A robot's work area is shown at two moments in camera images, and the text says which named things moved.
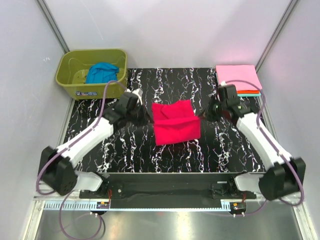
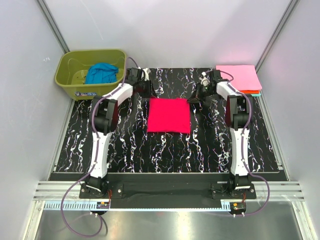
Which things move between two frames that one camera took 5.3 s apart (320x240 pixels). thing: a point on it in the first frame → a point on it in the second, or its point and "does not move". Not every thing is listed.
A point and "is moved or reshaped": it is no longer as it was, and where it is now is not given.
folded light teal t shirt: [249, 95] does not move
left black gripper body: [138, 116] → [145, 88]
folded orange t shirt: [248, 92] does not move
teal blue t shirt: [102, 73] does not move
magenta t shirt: [175, 123] is moved or reshaped
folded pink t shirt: [227, 73] does not move
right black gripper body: [214, 111] → [201, 92]
